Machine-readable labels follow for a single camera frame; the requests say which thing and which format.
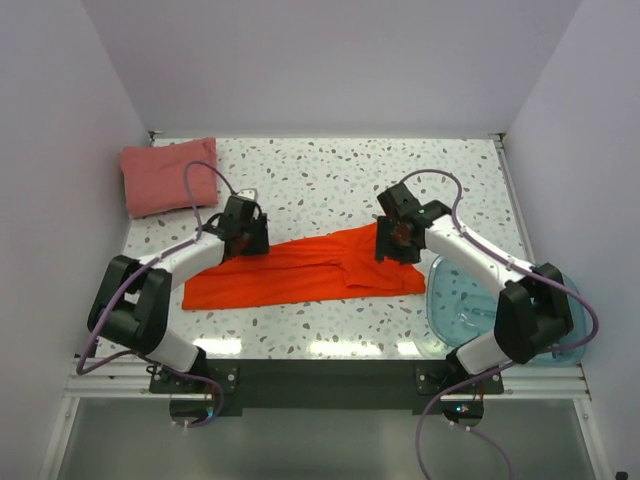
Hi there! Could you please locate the orange t shirt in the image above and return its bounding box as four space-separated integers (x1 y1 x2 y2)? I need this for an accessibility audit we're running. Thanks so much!
182 224 426 311

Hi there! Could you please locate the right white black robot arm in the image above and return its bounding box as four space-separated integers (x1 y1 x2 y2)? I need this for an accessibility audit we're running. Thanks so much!
375 183 574 393

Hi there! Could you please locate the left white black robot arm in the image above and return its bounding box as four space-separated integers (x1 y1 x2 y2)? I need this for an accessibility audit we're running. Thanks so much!
87 189 269 392

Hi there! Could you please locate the clear blue plastic bin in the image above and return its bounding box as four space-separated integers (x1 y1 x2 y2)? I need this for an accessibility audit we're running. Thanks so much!
426 256 587 367

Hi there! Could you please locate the folded pink t shirt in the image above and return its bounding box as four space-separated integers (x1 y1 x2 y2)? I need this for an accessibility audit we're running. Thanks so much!
119 137 218 218

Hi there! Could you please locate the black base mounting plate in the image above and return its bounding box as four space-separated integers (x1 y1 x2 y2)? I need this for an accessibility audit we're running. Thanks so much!
149 357 505 416

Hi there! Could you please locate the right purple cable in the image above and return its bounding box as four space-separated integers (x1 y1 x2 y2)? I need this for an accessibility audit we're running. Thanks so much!
399 168 599 480

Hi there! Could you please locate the purple cable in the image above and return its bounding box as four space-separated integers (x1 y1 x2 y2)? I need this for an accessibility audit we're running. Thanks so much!
75 160 239 429
399 168 599 480

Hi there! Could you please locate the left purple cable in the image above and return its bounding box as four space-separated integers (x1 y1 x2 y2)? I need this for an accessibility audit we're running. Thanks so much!
75 160 239 429

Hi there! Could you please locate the aluminium frame rail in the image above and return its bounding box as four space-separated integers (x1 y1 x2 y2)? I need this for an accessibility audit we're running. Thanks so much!
39 130 616 480

